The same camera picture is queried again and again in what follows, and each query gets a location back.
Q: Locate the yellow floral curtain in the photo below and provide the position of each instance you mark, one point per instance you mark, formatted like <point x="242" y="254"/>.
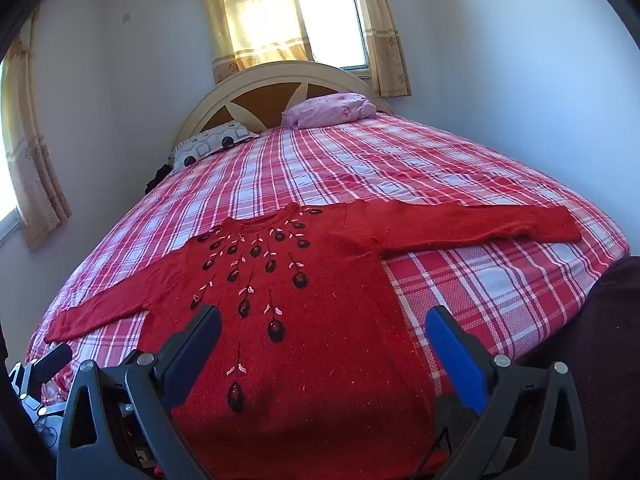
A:
<point x="35" y="170"/>

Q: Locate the narrow yellow curtain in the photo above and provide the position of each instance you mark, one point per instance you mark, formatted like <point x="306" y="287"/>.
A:
<point x="385" y="45"/>

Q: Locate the pink floral pillow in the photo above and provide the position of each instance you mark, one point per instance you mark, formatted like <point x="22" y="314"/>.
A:
<point x="325" y="110"/>

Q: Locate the red plaid bed sheet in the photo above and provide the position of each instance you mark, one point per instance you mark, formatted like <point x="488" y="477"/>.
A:
<point x="400" y="160"/>

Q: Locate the small sliding window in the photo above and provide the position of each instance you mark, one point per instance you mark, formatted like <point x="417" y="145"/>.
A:
<point x="335" y="25"/>

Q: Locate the large sliding window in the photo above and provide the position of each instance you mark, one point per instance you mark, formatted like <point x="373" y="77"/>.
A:
<point x="7" y="225"/>

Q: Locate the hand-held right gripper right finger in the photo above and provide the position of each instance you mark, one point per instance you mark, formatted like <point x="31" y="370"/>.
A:
<point x="452" y="355"/>

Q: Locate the cream wooden headboard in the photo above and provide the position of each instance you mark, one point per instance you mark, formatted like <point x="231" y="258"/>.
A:
<point x="260" y="102"/>

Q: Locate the grey patterned pillow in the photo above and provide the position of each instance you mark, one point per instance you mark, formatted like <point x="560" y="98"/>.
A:
<point x="215" y="142"/>

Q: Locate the red knitted sweater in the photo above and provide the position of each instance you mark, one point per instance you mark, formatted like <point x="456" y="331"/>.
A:
<point x="310" y="360"/>

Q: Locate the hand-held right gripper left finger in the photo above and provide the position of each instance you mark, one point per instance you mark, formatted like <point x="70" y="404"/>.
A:
<point x="197" y="355"/>

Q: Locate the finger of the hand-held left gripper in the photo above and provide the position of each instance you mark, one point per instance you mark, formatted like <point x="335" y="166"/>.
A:
<point x="52" y="360"/>

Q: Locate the person's dark clothing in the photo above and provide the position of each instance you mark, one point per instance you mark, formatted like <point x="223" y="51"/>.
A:
<point x="610" y="360"/>

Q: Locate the wide yellow curtain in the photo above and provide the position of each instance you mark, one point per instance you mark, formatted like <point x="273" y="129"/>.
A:
<point x="250" y="20"/>

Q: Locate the dark cloth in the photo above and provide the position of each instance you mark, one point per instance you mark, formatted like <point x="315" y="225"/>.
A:
<point x="159" y="177"/>

